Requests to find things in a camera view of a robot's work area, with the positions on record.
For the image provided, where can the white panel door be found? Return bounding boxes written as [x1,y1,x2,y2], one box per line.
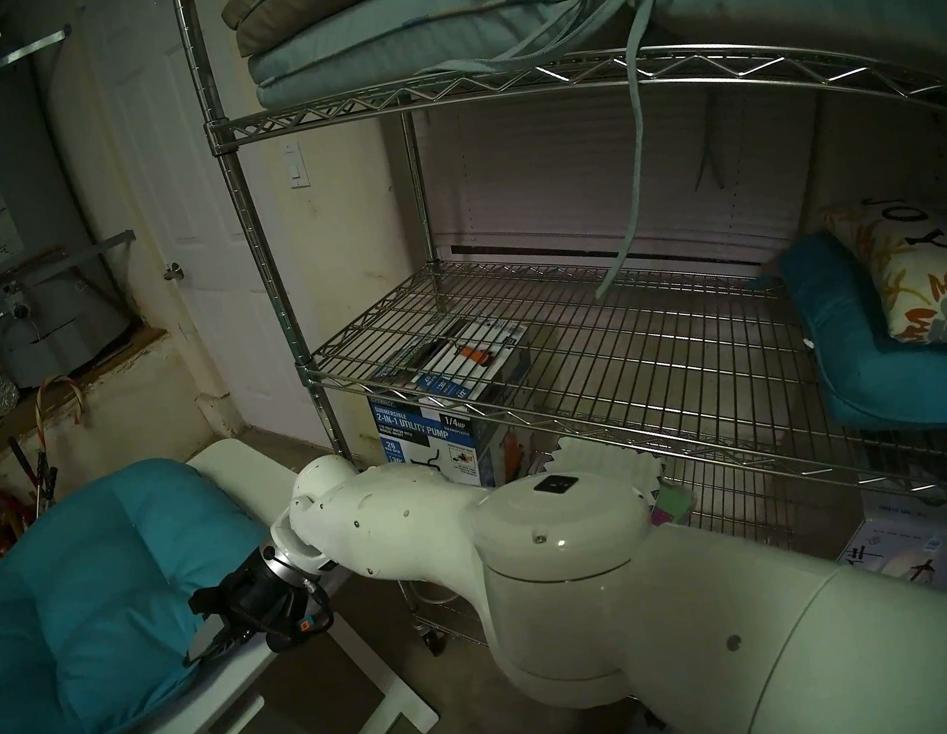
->
[86,0,334,475]

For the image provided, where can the utility pump cardboard box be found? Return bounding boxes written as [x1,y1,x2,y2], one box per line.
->
[356,307,553,510]

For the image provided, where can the teal tufted seat cushion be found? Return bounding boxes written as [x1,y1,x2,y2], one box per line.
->
[774,208,947,484]
[0,439,309,734]

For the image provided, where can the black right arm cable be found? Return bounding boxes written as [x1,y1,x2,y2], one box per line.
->
[258,576,343,655]

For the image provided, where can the green paper sheet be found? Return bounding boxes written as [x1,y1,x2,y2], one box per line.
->
[644,476,702,534]

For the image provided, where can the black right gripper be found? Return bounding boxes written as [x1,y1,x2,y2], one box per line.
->
[167,538,341,670]

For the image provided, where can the white zigzag edged paper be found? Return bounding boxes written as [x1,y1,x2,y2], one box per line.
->
[541,420,674,543]

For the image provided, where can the white rolling overbed table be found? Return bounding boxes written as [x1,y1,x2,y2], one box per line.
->
[0,411,444,734]

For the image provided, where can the chrome wire shelving rack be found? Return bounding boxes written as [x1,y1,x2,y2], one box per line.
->
[171,0,947,734]

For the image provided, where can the white light switch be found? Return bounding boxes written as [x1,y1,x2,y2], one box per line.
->
[281,142,312,191]

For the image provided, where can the grey water heater tank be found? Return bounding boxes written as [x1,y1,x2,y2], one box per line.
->
[0,39,143,393]

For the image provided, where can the white window blinds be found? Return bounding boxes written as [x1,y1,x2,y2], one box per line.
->
[411,44,840,322]

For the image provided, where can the striped candy cane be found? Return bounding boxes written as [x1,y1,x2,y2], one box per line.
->
[29,372,90,439]

